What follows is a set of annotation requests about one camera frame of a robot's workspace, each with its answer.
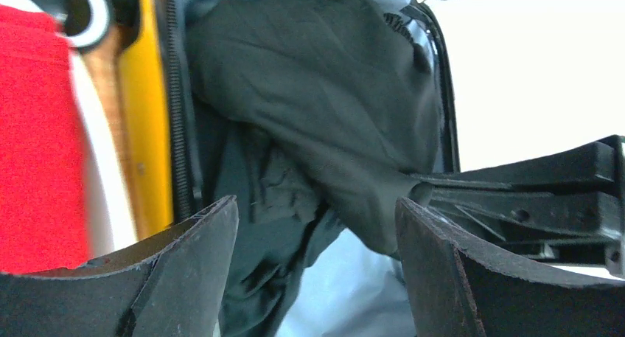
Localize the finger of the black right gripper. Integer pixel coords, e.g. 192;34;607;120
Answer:
430;190;624;277
413;135;624;193

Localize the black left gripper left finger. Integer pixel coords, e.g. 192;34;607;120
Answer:
1;196;239;336

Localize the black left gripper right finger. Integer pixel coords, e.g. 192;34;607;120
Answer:
396;198;624;336

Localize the white rectangular basin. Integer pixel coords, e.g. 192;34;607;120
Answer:
70;52;138;257

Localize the red garment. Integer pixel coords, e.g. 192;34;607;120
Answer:
1;6;90;274

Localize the yellow cartoon hard-shell suitcase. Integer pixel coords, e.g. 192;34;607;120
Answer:
19;0;499;337

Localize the black garment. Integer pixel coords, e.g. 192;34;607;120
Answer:
186;0;441;336

